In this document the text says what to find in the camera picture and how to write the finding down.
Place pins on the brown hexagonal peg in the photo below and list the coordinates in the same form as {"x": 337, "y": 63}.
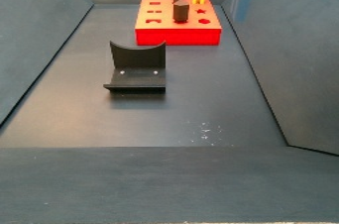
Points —
{"x": 181, "y": 11}

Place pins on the red shape sorting board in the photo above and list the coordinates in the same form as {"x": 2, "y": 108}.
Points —
{"x": 155, "y": 26}

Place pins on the black curved holder stand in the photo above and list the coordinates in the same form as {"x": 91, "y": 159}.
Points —
{"x": 139, "y": 69}

